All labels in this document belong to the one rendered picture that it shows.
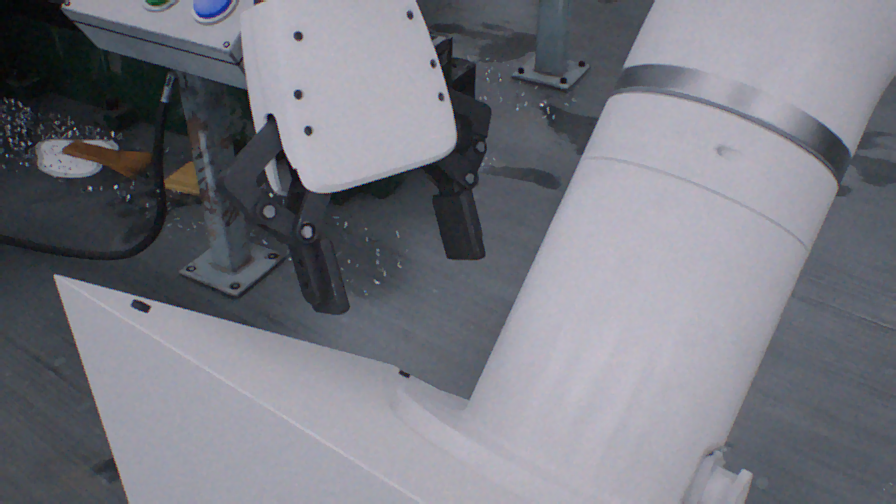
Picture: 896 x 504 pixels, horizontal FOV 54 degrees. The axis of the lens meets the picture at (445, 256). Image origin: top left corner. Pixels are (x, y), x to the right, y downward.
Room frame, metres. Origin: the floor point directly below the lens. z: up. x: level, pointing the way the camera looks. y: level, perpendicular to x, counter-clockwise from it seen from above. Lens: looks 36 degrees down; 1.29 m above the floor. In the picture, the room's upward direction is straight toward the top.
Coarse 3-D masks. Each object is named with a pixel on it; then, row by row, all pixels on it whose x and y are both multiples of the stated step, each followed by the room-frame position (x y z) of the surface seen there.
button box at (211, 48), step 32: (96, 0) 0.64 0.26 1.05; (128, 0) 0.64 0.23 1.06; (192, 0) 0.62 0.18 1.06; (96, 32) 0.65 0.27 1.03; (128, 32) 0.62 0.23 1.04; (160, 32) 0.60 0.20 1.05; (192, 32) 0.59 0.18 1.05; (224, 32) 0.58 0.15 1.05; (160, 64) 0.63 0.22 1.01; (192, 64) 0.61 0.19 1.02; (224, 64) 0.58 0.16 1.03
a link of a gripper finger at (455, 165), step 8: (456, 152) 0.43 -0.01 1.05; (440, 160) 0.42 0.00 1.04; (448, 160) 0.42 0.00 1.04; (456, 160) 0.43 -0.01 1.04; (464, 160) 0.43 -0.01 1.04; (424, 168) 0.44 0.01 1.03; (432, 168) 0.44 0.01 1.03; (440, 168) 0.44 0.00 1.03; (448, 168) 0.42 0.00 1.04; (456, 168) 0.42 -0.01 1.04; (464, 168) 0.43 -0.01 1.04; (472, 168) 0.43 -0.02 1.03; (432, 176) 0.44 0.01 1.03; (440, 176) 0.44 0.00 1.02; (456, 176) 0.42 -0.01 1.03; (464, 176) 0.43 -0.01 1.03; (472, 176) 0.43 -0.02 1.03; (464, 184) 0.42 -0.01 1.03; (472, 184) 0.43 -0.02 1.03
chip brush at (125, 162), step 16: (80, 144) 0.87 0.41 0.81; (96, 160) 0.84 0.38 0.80; (112, 160) 0.83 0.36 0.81; (128, 160) 0.83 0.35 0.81; (144, 160) 0.83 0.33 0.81; (176, 160) 0.83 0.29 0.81; (128, 176) 0.81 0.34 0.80; (144, 176) 0.80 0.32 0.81; (176, 176) 0.80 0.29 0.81; (192, 176) 0.80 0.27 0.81; (192, 192) 0.77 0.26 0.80
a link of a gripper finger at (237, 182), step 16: (272, 128) 0.39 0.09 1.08; (256, 144) 0.38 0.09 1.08; (272, 144) 0.38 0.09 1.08; (240, 160) 0.37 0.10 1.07; (256, 160) 0.37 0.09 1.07; (224, 176) 0.36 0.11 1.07; (240, 176) 0.37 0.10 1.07; (256, 176) 0.37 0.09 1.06; (224, 192) 0.36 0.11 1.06; (240, 192) 0.36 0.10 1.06; (256, 192) 0.37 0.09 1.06; (240, 208) 0.36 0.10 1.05
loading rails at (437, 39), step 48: (0, 0) 1.04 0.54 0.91; (48, 0) 1.00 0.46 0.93; (48, 48) 1.01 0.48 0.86; (96, 48) 0.96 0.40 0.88; (96, 96) 0.97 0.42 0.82; (144, 96) 0.93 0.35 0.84; (240, 96) 0.85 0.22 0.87; (240, 144) 0.86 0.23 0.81; (336, 192) 0.75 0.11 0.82; (384, 192) 0.77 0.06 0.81
